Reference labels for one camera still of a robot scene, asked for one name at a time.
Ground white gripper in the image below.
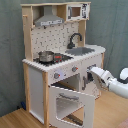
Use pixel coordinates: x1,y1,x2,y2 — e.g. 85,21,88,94
90,67,108,90

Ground black toy stovetop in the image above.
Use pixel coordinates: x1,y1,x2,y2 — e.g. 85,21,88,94
34,53,71,66

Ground grey toy sink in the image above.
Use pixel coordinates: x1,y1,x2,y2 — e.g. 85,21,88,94
66,47,94,56

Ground grey range hood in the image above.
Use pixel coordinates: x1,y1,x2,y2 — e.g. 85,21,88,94
35,6,64,27

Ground dishwasher door with window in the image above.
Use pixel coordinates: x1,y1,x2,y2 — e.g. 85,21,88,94
81,63,98,92

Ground right stove knob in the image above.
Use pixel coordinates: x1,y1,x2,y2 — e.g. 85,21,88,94
71,66,79,73

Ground wooden toy kitchen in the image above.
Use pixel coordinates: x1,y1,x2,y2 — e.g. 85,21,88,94
22,2,105,128

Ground stove knob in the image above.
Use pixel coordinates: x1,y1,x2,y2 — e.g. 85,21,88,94
71,66,79,73
54,73,60,79

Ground white oven door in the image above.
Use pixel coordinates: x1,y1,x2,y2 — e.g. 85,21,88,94
49,86,95,128

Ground black toy faucet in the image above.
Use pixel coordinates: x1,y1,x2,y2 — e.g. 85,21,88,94
67,33,82,49

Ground toy microwave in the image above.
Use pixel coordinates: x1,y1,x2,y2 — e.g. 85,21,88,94
67,3,90,21

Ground small metal pot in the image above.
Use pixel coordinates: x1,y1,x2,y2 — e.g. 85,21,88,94
38,51,54,62

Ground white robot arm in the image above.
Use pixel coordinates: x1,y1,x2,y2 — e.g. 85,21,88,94
90,67,128,99

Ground left stove knob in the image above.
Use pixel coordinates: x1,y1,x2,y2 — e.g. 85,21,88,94
54,73,60,79

